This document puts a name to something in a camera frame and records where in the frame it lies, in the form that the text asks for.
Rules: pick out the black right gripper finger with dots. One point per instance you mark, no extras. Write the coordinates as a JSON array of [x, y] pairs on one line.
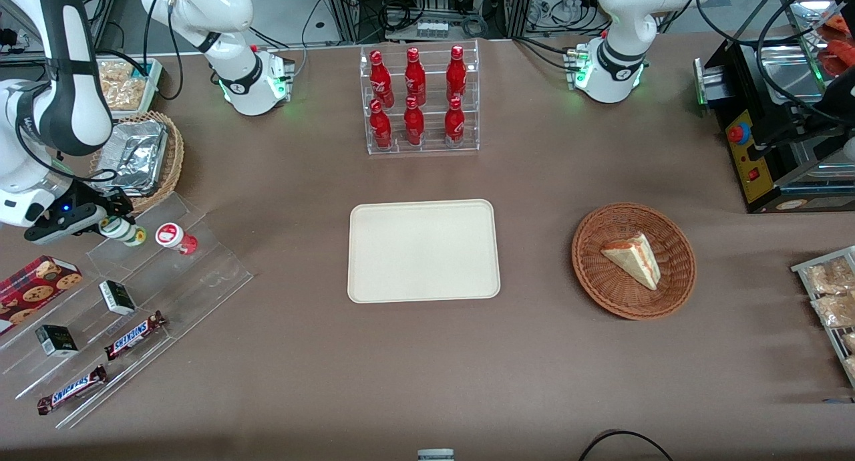
[[101, 204], [124, 200]]

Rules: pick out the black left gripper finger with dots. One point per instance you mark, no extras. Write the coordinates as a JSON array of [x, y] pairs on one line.
[[768, 143]]

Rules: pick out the green gum bottle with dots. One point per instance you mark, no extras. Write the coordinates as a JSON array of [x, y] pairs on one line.
[[131, 233]]

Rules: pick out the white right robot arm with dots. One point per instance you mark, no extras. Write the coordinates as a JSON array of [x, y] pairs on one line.
[[73, 80]]

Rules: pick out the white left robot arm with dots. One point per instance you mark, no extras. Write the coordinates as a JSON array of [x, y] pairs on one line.
[[611, 67]]

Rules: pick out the red gum bottle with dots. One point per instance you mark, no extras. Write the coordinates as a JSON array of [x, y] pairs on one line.
[[175, 237]]

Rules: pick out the cream plastic tray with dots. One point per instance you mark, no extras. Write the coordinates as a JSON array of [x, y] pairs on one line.
[[424, 250]]

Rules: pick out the silver foil container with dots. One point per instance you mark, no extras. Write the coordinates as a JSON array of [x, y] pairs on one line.
[[137, 154]]

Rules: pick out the light wicker basket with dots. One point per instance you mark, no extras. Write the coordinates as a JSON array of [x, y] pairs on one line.
[[176, 160]]

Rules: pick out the black sealing machine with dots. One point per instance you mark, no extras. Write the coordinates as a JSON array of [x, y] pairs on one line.
[[735, 70]]

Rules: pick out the red snack packet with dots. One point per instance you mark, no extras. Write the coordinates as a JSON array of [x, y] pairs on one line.
[[838, 47]]

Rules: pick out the red cookie box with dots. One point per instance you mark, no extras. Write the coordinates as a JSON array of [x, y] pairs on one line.
[[33, 288]]

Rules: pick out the small black box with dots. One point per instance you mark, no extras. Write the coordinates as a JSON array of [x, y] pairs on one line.
[[57, 341], [117, 297]]

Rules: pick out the clear cracker bag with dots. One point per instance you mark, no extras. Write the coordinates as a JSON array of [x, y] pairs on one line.
[[125, 95], [119, 70]]

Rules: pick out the clear acrylic stepped shelf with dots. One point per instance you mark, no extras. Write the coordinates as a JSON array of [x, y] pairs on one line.
[[200, 274]]

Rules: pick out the white snack box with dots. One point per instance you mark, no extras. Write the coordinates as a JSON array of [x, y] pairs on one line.
[[157, 87]]

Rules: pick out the teal snack pack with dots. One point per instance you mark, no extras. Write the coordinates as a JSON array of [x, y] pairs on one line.
[[141, 69]]

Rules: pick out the Snickers chocolate bar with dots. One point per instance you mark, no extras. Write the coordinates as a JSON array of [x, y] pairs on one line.
[[71, 389], [133, 335]]

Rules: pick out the clear snack bag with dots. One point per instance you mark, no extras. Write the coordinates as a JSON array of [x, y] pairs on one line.
[[828, 277], [835, 311]]

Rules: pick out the wrapped sandwich wedge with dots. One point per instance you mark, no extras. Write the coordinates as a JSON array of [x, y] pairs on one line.
[[634, 257]]

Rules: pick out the brown wicker basket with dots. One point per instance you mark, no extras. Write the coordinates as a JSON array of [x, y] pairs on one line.
[[601, 284]]

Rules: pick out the red cola bottle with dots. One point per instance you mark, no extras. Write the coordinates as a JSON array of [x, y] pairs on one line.
[[456, 73], [454, 121], [380, 127], [415, 77], [413, 123], [381, 80]]

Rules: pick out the clear acrylic bottle rack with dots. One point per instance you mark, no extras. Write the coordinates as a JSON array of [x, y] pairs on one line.
[[433, 147]]

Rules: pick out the white power strip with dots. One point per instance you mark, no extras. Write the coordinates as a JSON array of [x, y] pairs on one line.
[[432, 29]]

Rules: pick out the grey box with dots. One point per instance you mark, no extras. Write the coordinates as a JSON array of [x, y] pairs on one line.
[[435, 455]]

